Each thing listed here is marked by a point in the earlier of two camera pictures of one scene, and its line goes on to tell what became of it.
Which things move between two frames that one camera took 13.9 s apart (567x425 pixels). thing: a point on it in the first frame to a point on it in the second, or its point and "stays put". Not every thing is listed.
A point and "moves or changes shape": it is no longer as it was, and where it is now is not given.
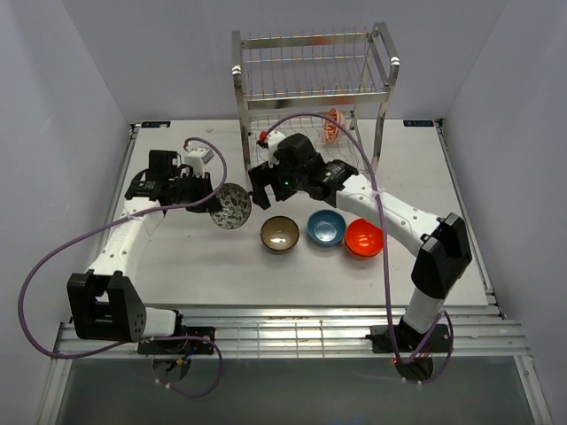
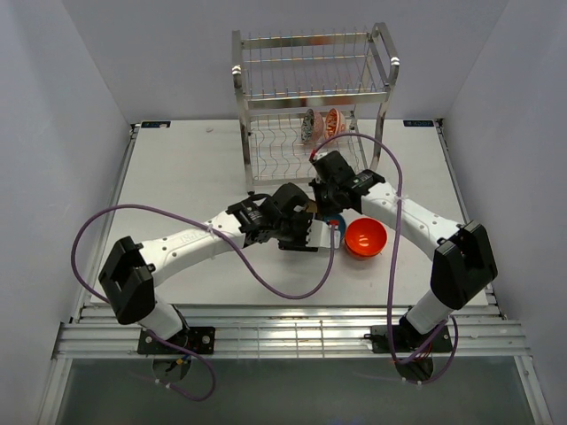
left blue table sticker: [151, 124] stays put
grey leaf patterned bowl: [236, 206] to [313, 127]
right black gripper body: [285, 183] to [326, 202]
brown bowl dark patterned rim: [279, 234] moves or changes shape
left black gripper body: [190, 189] to [291, 234]
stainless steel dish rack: [330, 87] stays put
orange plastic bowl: [363, 238] stays put
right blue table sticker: [418, 123] stays put
